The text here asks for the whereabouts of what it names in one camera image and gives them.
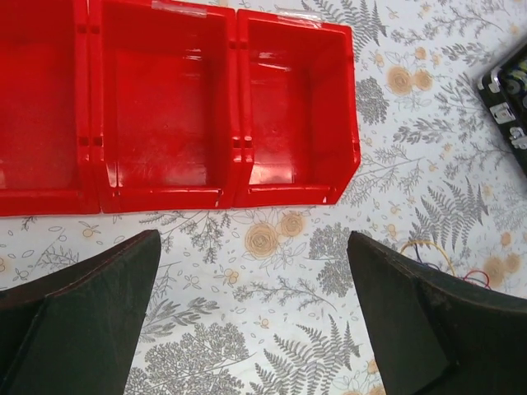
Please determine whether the red plastic bin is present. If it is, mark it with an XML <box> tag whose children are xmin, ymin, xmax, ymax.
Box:
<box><xmin>89</xmin><ymin>1</ymin><xmax>241</xmax><ymax>213</ymax></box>
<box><xmin>234</xmin><ymin>10</ymin><xmax>361</xmax><ymax>208</ymax></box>
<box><xmin>1</xmin><ymin>1</ymin><xmax>100</xmax><ymax>216</ymax></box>

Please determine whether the red plastic bin right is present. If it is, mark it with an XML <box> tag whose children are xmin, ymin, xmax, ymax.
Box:
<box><xmin>234</xmin><ymin>10</ymin><xmax>361</xmax><ymax>208</ymax></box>

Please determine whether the red plastic bin left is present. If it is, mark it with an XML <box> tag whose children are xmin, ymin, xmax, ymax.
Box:
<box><xmin>1</xmin><ymin>1</ymin><xmax>100</xmax><ymax>216</ymax></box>

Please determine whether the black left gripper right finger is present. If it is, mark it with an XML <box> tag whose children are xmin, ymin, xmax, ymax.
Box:
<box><xmin>347</xmin><ymin>231</ymin><xmax>526</xmax><ymax>394</ymax></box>

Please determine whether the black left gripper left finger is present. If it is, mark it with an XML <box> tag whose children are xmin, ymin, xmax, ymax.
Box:
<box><xmin>1</xmin><ymin>230</ymin><xmax>161</xmax><ymax>394</ymax></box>

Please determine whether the red plastic bin middle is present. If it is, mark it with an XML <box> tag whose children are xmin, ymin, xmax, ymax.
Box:
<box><xmin>89</xmin><ymin>1</ymin><xmax>241</xmax><ymax>213</ymax></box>

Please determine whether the black poker chip case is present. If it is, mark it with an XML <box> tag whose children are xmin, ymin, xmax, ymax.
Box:
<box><xmin>477</xmin><ymin>38</ymin><xmax>526</xmax><ymax>174</ymax></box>

